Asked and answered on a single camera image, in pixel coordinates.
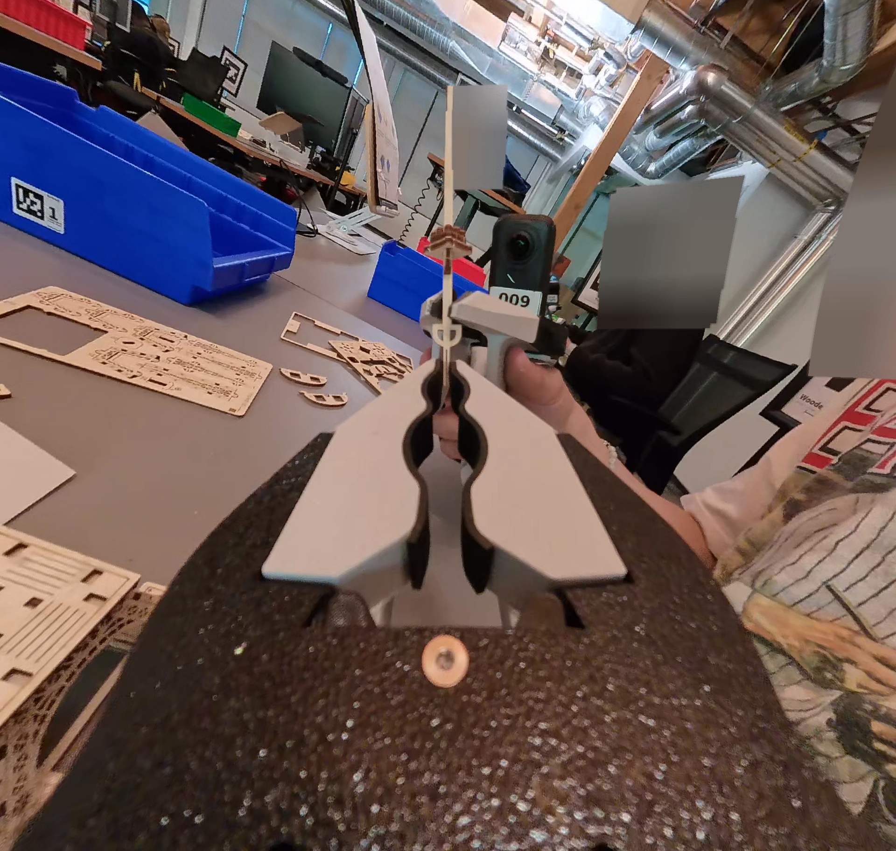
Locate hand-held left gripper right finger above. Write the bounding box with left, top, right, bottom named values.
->
left=450, top=361, right=630, bottom=599

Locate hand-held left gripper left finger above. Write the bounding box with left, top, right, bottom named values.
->
left=261, top=361, right=438, bottom=596

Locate wooden puzzle sheet with arcs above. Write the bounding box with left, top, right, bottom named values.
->
left=329, top=339, right=415, bottom=395

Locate thin wooden spire piece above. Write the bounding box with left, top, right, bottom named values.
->
left=423, top=84, right=471, bottom=404

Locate person's right hand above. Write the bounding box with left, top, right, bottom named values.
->
left=420, top=343, right=599, bottom=463

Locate small blue storage bin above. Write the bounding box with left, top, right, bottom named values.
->
left=367, top=238, right=491, bottom=321

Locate red storage bin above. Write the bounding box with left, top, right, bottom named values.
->
left=416, top=235, right=489, bottom=285

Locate white articulated stand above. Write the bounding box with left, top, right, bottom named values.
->
left=316, top=203, right=401, bottom=256

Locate instruction poster board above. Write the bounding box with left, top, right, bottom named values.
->
left=336, top=0, right=401, bottom=216

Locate black office chair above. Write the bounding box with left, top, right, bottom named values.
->
left=630, top=336, right=799, bottom=495

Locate wooden sheet with tower parts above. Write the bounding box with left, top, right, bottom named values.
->
left=0, top=286, right=273, bottom=417

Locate black computer monitor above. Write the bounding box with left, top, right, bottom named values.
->
left=255, top=41, right=370, bottom=155

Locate green storage bin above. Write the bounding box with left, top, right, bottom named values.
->
left=181, top=91, right=244, bottom=133

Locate wooden tower base model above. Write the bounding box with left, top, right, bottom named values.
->
left=0, top=525, right=168, bottom=796

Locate large blue storage bin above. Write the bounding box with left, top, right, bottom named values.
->
left=0, top=60, right=298, bottom=306

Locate row of coloured storage bins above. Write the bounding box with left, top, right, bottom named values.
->
left=0, top=0, right=93, bottom=50

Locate thin wooden frame offcut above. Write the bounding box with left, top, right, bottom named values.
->
left=280, top=312, right=338, bottom=361

